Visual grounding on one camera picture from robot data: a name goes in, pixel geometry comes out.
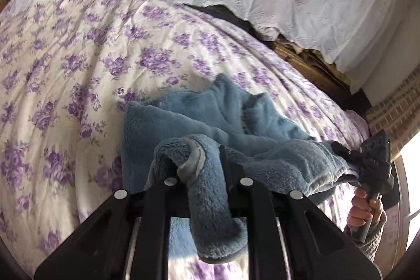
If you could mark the person's right hand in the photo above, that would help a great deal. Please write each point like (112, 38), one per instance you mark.
(361, 211)

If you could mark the blue fleece jacket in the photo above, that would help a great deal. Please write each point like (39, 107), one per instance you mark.
(203, 122)

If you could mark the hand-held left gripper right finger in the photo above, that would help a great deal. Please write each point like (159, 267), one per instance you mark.
(259, 234)

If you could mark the person's right forearm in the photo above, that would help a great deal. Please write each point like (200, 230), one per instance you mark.
(372, 244)

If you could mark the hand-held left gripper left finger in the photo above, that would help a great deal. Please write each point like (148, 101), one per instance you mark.
(154, 234)

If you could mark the purple floral bedsheet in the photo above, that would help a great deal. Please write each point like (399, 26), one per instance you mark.
(82, 70)

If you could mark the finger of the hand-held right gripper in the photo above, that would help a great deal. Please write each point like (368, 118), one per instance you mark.
(344, 153)

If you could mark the dark cloth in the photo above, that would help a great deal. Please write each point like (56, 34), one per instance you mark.
(226, 12)

